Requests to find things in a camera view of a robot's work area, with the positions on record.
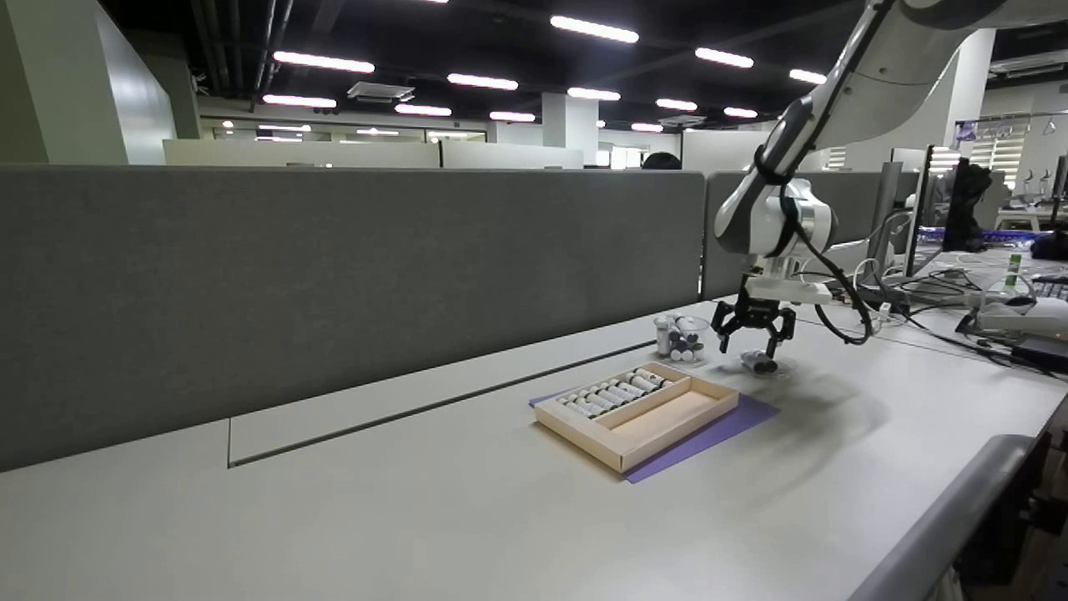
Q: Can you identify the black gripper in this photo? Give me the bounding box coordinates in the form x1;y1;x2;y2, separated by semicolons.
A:
708;290;800;359

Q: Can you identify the wooden two-compartment tray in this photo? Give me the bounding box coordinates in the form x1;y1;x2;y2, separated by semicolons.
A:
532;358;740;482

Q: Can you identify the small clear spray bottle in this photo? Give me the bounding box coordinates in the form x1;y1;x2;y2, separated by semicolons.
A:
998;241;1038;307

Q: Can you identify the purple mat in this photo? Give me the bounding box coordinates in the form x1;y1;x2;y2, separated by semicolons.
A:
527;391;782;487

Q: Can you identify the narrow grey desk partition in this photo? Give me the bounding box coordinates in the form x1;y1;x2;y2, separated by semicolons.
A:
702;168;920;301

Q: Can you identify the grey flat device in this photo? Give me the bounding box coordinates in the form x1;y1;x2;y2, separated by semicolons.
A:
961;290;1068;365

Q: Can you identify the beige low partition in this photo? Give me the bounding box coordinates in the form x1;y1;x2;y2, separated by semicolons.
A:
439;140;587;172
162;133;443;171

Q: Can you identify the wide grey desk partition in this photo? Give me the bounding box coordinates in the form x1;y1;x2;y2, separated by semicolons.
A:
0;163;711;475

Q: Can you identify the ceiling air vent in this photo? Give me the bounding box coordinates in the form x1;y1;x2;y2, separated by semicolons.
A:
344;75;416;111

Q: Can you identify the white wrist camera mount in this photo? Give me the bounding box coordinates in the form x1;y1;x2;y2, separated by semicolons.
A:
740;270;838;309

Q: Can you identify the white cable duct box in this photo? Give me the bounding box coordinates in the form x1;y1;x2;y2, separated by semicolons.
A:
829;238;874;288

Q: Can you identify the tangled cable bundle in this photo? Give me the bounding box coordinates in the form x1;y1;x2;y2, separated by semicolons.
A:
856;257;981;340

